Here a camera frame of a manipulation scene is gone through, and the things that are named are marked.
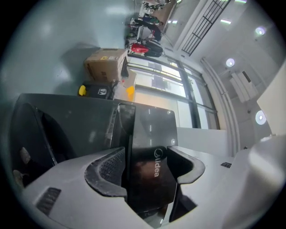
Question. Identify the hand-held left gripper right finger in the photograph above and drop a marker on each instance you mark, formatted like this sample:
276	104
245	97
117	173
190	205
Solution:
219	183

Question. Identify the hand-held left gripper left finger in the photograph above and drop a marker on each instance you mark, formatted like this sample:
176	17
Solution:
73	179

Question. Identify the glossy black detergent drawer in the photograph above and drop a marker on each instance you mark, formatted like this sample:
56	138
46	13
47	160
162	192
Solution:
154	132

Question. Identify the dark grey washing machine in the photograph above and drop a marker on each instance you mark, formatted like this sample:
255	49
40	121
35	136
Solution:
89	120

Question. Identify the round ceiling light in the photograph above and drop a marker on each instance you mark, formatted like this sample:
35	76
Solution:
260	117
260	30
230	62

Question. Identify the white ceiling pipe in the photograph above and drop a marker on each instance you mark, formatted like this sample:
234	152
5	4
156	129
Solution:
225	100

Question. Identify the black case with yellow latch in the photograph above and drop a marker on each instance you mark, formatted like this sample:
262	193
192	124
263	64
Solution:
98	90

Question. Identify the white cabinet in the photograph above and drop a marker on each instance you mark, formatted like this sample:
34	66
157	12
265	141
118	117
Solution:
274	100

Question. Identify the white ceiling air conditioner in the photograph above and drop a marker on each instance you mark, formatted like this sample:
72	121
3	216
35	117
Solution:
244	86

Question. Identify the black-framed glass window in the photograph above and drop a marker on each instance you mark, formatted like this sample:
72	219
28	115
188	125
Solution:
178	89

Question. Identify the brown cardboard box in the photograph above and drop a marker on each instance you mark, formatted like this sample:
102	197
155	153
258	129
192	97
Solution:
105	64

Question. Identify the red bag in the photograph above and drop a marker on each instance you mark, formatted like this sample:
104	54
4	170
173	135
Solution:
138	48

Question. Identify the black suitcase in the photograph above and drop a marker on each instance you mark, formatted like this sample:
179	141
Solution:
154	48

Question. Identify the black ceiling grille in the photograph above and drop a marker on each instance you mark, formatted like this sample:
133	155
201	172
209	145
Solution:
201	26

